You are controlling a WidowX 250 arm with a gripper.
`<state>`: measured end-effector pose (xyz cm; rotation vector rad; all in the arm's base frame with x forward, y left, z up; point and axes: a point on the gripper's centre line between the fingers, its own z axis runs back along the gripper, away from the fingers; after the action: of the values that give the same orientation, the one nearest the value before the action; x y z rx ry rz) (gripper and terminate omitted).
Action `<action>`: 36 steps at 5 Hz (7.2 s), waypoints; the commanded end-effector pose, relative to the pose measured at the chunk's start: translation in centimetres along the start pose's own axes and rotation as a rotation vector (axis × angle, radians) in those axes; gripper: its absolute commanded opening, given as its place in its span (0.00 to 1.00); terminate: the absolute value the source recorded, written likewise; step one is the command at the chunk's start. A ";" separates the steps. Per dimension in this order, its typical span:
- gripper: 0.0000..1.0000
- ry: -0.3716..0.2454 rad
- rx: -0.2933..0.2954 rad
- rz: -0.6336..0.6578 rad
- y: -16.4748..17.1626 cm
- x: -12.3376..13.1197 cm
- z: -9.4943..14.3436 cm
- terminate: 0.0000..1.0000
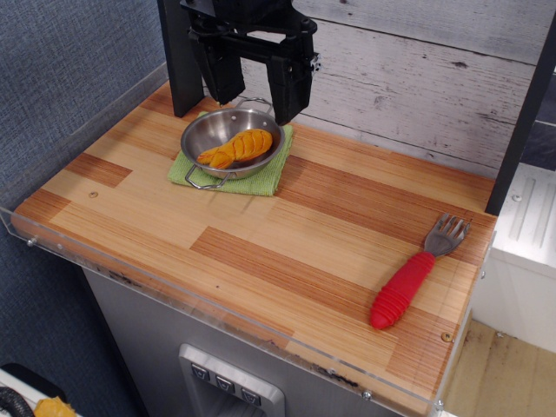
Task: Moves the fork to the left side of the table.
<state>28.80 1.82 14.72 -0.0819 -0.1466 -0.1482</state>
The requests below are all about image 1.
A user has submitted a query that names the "silver dispenser button panel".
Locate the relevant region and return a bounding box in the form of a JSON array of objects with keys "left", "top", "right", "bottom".
[{"left": 179, "top": 343, "right": 286, "bottom": 416}]

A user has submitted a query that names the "orange plush fish toy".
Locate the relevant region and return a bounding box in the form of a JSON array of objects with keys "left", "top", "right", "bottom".
[{"left": 196, "top": 129, "right": 274, "bottom": 169}]

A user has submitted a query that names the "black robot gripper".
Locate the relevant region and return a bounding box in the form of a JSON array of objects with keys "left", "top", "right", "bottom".
[{"left": 181, "top": 1, "right": 320, "bottom": 125}]

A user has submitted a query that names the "black right frame post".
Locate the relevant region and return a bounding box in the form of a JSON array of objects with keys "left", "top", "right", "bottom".
[{"left": 485, "top": 17, "right": 555, "bottom": 215}]

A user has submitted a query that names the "white ribbed side box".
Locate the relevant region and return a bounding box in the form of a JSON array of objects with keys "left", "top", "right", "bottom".
[{"left": 471, "top": 163, "right": 555, "bottom": 352}]

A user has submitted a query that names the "clear acrylic table guard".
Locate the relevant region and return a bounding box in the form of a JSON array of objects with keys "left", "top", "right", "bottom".
[{"left": 1, "top": 70, "right": 495, "bottom": 416}]

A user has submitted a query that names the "red handled metal fork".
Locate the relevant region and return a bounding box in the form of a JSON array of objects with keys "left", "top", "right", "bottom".
[{"left": 369, "top": 213, "right": 471, "bottom": 330}]

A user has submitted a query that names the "black frame post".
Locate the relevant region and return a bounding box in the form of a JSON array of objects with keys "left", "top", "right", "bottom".
[
  {"left": 485, "top": 17, "right": 555, "bottom": 215},
  {"left": 157, "top": 0, "right": 204, "bottom": 117}
]

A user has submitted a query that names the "black left frame post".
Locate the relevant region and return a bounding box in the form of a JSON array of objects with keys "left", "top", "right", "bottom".
[{"left": 157, "top": 0, "right": 204, "bottom": 117}]

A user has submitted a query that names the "grey toy fridge cabinet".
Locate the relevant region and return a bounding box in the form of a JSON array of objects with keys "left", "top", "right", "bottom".
[{"left": 81, "top": 267, "right": 405, "bottom": 417}]

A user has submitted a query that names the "steel pan with handles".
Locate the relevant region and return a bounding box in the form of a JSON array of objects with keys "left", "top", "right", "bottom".
[{"left": 181, "top": 97, "right": 286, "bottom": 189}]

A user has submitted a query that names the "black corrugated hose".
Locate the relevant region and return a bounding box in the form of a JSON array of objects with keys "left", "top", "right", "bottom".
[{"left": 0, "top": 386, "right": 31, "bottom": 417}]

